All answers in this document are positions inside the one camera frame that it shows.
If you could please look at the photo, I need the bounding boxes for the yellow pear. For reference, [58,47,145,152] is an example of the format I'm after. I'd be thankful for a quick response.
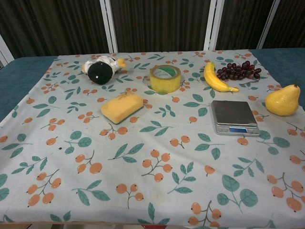
[264,79,301,117]

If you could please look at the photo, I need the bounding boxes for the yellow packing tape roll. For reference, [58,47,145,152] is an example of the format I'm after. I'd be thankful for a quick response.
[149,64,182,93]

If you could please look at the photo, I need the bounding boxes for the dark purple grape bunch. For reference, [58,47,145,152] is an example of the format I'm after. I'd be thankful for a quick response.
[216,61,262,81]

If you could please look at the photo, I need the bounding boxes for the fruit print tablecloth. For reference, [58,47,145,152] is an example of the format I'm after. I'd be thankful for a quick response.
[0,49,305,229]

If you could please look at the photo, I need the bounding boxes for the yellow sponge with green base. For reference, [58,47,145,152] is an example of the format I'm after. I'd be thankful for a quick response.
[100,93,144,125]

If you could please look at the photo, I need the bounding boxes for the yellow banana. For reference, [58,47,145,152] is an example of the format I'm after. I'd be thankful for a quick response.
[203,62,240,93]

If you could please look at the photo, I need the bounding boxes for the silver digital kitchen scale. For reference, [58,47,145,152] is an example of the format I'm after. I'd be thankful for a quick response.
[211,100,261,137]

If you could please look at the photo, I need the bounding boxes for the teal table cover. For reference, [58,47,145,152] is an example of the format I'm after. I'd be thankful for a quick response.
[0,48,305,123]

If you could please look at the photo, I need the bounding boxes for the white framed partition screen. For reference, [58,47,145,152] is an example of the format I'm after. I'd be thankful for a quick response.
[0,0,305,70]

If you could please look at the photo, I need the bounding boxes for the black and white plush duck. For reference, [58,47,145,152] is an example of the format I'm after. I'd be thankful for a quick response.
[82,55,127,85]

